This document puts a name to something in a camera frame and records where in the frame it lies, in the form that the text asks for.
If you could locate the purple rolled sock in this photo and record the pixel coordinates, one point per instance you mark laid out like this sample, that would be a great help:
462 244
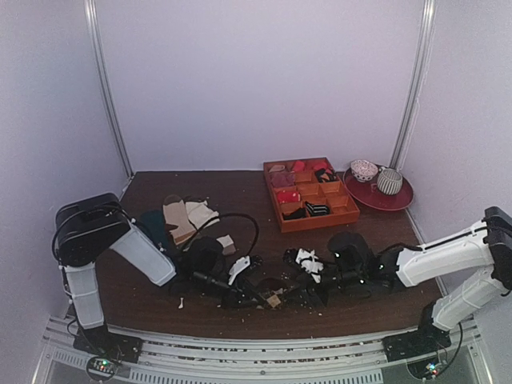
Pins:
282 179

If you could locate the left aluminium frame post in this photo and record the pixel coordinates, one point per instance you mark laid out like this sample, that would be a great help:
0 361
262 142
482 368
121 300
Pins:
106 92

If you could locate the striped beige brown sock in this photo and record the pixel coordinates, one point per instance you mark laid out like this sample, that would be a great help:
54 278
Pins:
176 220

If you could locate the brown argyle sock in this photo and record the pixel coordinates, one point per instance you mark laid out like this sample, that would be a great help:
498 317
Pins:
271 290

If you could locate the wooden compartment tray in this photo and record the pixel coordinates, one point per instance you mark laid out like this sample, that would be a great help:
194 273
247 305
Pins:
293 217

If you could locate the aluminium front rail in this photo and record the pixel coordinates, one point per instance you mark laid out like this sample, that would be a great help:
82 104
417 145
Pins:
170 358

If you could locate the red round plate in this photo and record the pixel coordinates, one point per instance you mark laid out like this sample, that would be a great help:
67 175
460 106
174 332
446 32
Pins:
368 194

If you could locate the right aluminium frame post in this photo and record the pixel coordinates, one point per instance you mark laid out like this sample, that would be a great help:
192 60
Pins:
418 77

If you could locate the black red rolled sock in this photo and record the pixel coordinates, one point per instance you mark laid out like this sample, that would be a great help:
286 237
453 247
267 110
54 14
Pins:
325 175

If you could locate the black white striped rolled sock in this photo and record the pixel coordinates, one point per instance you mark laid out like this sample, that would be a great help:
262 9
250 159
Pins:
316 210

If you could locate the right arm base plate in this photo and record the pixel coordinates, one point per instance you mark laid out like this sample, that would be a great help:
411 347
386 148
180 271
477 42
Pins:
416 344

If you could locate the dark teal cartoon sock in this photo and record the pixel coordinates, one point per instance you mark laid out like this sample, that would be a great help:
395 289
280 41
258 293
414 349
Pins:
153 225

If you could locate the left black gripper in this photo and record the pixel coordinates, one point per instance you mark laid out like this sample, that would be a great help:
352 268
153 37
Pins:
235 298

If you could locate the aluminium frame post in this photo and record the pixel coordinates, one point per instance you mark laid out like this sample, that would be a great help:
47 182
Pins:
418 77
106 92

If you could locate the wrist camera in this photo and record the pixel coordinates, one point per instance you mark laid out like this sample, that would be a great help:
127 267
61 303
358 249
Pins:
206 256
352 255

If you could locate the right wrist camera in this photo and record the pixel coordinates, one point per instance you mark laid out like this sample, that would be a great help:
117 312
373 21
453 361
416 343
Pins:
352 255

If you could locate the dotted white bowl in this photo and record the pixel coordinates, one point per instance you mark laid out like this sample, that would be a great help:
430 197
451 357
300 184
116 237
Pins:
363 170

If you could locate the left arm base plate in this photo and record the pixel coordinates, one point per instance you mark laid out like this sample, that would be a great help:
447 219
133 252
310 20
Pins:
100 341

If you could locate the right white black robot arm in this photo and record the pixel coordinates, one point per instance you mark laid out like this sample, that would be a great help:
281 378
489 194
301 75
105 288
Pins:
484 248

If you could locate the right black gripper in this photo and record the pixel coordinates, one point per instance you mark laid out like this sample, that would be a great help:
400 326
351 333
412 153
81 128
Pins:
306 286

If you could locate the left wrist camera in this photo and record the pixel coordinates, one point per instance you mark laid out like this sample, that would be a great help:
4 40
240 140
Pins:
206 256

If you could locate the striped white cup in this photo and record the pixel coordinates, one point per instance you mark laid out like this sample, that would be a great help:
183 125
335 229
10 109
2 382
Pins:
389 181

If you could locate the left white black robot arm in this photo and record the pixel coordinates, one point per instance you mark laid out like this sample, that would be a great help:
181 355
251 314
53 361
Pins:
93 228

